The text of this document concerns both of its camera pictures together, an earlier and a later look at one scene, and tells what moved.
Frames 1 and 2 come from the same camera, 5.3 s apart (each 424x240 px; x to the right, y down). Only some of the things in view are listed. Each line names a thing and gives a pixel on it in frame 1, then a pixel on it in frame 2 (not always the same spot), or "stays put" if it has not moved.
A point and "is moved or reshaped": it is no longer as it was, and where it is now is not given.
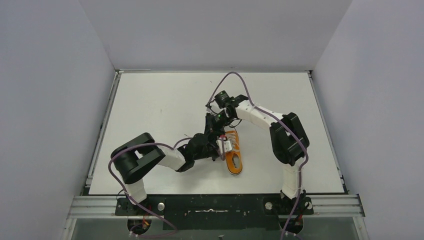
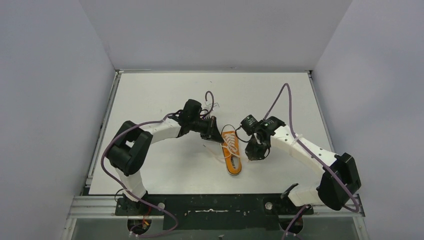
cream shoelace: [233, 138] is moved or reshaped
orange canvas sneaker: [233, 158] stays put
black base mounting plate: [224, 212] stays put
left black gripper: [213, 149] → [209, 128]
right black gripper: [212, 127] → [253, 154]
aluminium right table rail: [345, 190] stays put
